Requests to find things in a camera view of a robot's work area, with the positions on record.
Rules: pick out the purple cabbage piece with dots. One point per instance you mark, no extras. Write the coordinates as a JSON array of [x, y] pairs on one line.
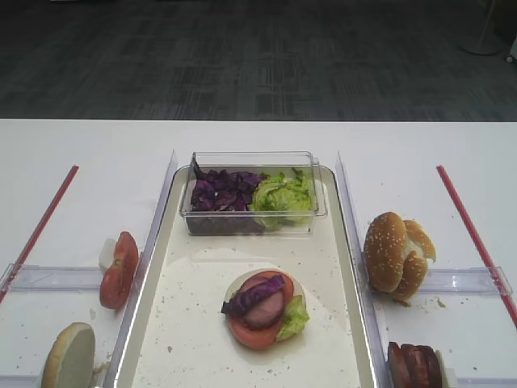
[[242, 302]]

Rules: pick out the green lettuce in container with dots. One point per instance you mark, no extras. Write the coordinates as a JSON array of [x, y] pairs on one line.
[[280, 194]]

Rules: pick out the lettuce piece on bun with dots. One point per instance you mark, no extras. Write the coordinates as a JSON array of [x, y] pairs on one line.
[[295, 318]]

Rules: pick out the tomato slices stack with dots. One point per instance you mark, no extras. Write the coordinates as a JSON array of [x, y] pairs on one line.
[[117, 280]]

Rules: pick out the sliced sausage stack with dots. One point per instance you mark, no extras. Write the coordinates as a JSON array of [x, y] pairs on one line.
[[414, 366]]

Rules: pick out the clear plastic salad container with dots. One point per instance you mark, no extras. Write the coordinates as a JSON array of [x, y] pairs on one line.
[[243, 222]]

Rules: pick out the purple cabbage in container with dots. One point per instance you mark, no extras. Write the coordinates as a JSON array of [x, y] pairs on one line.
[[223, 191]]

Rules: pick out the sausage slice on bun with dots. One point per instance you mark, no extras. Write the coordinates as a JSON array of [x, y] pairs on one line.
[[265, 313]]

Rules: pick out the rear sesame bun top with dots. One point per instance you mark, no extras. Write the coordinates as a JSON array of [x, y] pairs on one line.
[[384, 245]]

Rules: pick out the sesame bun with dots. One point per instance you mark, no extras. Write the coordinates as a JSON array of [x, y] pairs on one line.
[[419, 249], [384, 245]]

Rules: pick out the white metal tray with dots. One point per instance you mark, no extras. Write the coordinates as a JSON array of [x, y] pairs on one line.
[[187, 340]]

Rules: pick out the front sesame bun top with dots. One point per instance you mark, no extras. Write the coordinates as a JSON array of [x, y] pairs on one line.
[[419, 249]]

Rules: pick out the right red strip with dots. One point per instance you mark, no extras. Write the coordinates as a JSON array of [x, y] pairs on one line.
[[476, 242]]

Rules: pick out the red strip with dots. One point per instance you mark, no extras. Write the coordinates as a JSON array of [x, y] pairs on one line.
[[38, 234], [476, 242]]

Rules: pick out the left red strip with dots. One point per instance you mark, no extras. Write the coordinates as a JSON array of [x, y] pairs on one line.
[[38, 234]]

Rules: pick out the left long clear divider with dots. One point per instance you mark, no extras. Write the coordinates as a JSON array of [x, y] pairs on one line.
[[126, 353]]

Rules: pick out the bun bottom standing left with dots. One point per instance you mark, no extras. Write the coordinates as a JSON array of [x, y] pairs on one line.
[[70, 362]]

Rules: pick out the white pusher block sausage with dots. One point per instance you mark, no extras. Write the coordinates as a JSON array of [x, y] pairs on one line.
[[448, 375]]

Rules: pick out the upper right clear rail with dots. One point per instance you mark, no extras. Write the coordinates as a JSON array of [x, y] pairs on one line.
[[486, 281]]

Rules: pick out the clear rail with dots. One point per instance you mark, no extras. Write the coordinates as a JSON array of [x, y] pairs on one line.
[[481, 382], [19, 381], [32, 278], [486, 281]]

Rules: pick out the upper left clear rail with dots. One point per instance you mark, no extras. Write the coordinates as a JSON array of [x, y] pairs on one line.
[[32, 278]]

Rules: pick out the lower right clear rail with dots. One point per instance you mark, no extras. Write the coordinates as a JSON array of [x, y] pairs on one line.
[[481, 382]]

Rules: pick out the lower left clear rail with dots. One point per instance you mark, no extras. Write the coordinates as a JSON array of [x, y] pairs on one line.
[[19, 381]]

